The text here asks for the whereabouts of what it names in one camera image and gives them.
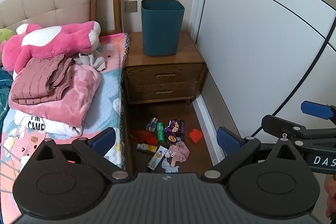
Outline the wooden nightstand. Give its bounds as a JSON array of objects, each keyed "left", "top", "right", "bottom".
[{"left": 123, "top": 31, "right": 207, "bottom": 107}]

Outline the white printed garment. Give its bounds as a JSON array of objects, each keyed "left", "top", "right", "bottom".
[{"left": 14, "top": 110, "right": 83, "bottom": 138}]

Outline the teal plastic trash bin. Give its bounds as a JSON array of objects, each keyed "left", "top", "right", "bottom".
[{"left": 141, "top": 0, "right": 185, "bottom": 57}]

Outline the white and brown wardrobe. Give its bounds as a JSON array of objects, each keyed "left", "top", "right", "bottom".
[{"left": 189, "top": 0, "right": 336, "bottom": 161}]

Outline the red plastic bag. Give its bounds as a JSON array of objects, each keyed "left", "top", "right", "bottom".
[{"left": 130, "top": 130, "right": 158, "bottom": 145}]

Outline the grey cloth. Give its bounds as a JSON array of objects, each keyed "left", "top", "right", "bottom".
[{"left": 73, "top": 51, "right": 108, "bottom": 72}]

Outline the beige wall socket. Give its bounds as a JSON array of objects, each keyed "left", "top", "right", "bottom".
[{"left": 124, "top": 0, "right": 138, "bottom": 13}]

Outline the mauve folded garment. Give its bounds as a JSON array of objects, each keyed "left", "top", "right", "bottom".
[{"left": 9, "top": 54, "right": 75, "bottom": 106}]

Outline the teal blanket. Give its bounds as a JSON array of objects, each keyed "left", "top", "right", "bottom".
[{"left": 0, "top": 67, "right": 15, "bottom": 130}]

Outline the brown wooden wall holder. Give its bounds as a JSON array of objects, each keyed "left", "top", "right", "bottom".
[{"left": 90, "top": 0, "right": 124, "bottom": 37}]

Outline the green can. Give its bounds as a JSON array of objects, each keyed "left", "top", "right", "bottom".
[{"left": 156, "top": 122, "right": 165, "bottom": 143}]

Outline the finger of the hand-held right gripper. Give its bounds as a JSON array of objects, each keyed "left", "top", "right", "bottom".
[
  {"left": 261, "top": 114, "right": 336, "bottom": 139},
  {"left": 300, "top": 101, "right": 336, "bottom": 126}
]

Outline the green plush toy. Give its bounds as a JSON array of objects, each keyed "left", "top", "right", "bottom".
[{"left": 0, "top": 28, "right": 16, "bottom": 43}]

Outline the person's right hand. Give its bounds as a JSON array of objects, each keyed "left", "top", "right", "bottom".
[{"left": 325, "top": 175, "right": 336, "bottom": 219}]

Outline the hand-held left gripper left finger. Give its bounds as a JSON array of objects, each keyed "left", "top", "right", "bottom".
[{"left": 34, "top": 127, "right": 132, "bottom": 183}]

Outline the pink plush toy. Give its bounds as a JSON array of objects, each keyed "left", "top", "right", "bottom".
[{"left": 0, "top": 21, "right": 101, "bottom": 72}]

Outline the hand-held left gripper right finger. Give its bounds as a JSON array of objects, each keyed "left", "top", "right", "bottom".
[{"left": 201, "top": 127, "right": 305, "bottom": 184}]

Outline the red ridged plastic piece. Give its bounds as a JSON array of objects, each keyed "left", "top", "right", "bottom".
[{"left": 189, "top": 129, "right": 202, "bottom": 144}]

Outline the wooden nightstand drawer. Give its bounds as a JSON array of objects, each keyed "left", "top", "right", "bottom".
[
  {"left": 129, "top": 81, "right": 198, "bottom": 102},
  {"left": 127, "top": 63, "right": 204, "bottom": 85}
]

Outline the white cable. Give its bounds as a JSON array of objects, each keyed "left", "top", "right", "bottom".
[{"left": 0, "top": 114, "right": 49, "bottom": 188}]

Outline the purple chip bag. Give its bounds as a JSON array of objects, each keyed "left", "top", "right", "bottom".
[{"left": 165, "top": 119, "right": 185, "bottom": 145}]

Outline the crumpled white wrapper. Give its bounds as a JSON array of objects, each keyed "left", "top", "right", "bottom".
[{"left": 146, "top": 117, "right": 159, "bottom": 132}]

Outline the pink crumpled cloth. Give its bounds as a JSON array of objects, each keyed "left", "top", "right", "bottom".
[{"left": 168, "top": 142, "right": 190, "bottom": 163}]

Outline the crumpled silver wrapper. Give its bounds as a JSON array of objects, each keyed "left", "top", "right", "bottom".
[{"left": 161, "top": 158, "right": 180, "bottom": 173}]

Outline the small white bottle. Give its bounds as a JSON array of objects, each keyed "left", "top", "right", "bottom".
[{"left": 136, "top": 143, "right": 158, "bottom": 153}]

